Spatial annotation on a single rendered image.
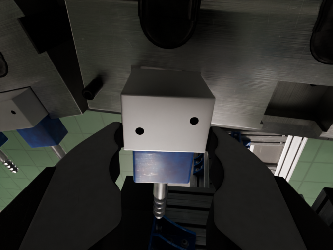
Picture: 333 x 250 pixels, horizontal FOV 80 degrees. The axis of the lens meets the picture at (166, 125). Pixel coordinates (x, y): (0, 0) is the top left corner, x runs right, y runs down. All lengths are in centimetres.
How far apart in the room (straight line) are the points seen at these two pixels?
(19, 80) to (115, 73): 13
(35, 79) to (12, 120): 5
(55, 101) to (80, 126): 130
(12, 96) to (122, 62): 14
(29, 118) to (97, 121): 121
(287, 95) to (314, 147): 137
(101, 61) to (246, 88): 11
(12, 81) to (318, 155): 159
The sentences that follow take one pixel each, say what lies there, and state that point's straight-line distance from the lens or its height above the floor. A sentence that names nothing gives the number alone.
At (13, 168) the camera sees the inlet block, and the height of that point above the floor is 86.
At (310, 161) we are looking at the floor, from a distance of 166.
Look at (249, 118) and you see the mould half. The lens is 18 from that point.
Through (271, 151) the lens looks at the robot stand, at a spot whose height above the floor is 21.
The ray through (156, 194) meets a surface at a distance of 18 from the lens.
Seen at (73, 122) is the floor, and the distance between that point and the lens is 157.
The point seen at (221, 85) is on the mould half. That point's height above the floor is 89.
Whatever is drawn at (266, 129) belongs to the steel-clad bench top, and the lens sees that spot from 31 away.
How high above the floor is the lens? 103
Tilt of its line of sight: 52 degrees down
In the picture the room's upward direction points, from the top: 167 degrees counter-clockwise
